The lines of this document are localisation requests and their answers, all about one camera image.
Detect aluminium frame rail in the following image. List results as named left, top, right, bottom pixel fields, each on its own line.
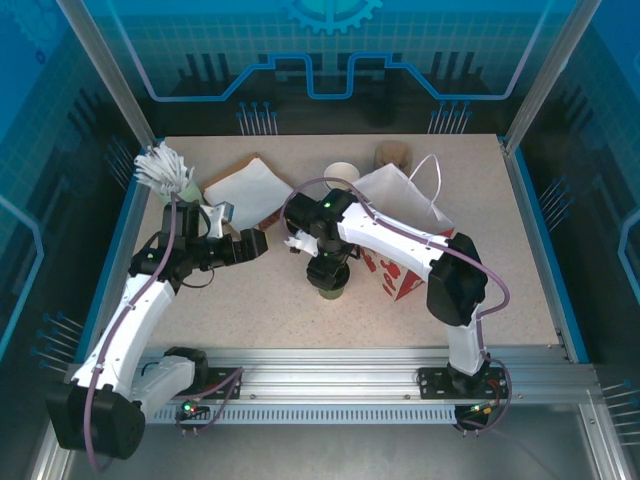
left=64, top=347, right=599, bottom=401

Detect white napkins on box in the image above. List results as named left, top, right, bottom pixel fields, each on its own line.
left=199, top=152, right=296, bottom=236

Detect aluminium frame post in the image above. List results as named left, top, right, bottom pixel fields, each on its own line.
left=54, top=0, right=166, bottom=149
left=504, top=0, right=601, bottom=151

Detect slotted grey cable duct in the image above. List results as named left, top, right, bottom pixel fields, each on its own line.
left=149, top=405, right=459, bottom=426

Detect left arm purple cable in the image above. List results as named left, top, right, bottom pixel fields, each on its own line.
left=84, top=191, right=245, bottom=474

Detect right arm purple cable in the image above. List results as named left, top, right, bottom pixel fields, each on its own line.
left=279, top=177, right=512, bottom=436

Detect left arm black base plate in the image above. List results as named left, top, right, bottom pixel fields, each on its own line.
left=192, top=367, right=244, bottom=400

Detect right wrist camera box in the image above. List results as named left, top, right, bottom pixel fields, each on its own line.
left=283, top=232, right=319, bottom=259

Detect blue table border frame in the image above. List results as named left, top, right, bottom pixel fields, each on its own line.
left=74, top=134, right=591, bottom=364

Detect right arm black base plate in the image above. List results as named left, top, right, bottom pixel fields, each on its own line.
left=417, top=367, right=511, bottom=400

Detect red white paper gift bag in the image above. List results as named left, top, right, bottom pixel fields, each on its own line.
left=349, top=153, right=457, bottom=304

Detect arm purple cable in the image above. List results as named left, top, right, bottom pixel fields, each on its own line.
left=279, top=177, right=512, bottom=436
left=84, top=191, right=245, bottom=474

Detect stack of white napkins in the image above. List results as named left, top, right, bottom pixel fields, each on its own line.
left=204, top=158, right=295, bottom=226

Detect steel sheet shelf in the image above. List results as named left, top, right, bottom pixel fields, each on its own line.
left=29, top=399, right=616, bottom=480

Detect light green jar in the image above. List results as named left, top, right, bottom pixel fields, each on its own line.
left=162, top=180, right=202, bottom=206

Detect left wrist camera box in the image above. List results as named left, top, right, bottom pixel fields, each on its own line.
left=202, top=201, right=236, bottom=236

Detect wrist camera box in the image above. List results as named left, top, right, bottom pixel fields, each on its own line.
left=202, top=201, right=236, bottom=236
left=283, top=232, right=319, bottom=259

